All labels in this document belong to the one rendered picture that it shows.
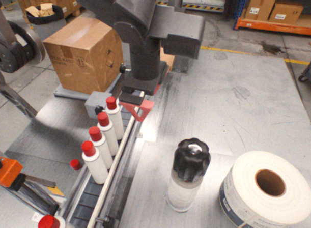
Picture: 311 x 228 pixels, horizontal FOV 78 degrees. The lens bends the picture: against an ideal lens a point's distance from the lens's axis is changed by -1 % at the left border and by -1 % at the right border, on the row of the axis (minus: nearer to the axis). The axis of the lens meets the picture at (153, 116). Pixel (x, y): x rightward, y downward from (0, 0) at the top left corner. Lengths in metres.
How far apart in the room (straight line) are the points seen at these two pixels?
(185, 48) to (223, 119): 0.70
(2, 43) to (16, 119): 1.63
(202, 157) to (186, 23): 0.26
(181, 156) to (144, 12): 0.28
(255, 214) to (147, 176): 0.34
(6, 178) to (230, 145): 0.77
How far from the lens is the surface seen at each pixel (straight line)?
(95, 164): 0.61
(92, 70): 0.95
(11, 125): 2.46
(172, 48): 0.33
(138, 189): 0.70
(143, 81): 0.38
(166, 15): 0.32
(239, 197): 0.58
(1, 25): 0.92
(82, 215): 0.71
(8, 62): 0.94
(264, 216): 0.59
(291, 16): 4.19
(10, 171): 0.47
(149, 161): 0.74
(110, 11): 0.27
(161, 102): 1.02
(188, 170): 0.44
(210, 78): 1.22
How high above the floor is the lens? 1.53
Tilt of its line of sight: 48 degrees down
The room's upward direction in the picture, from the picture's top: straight up
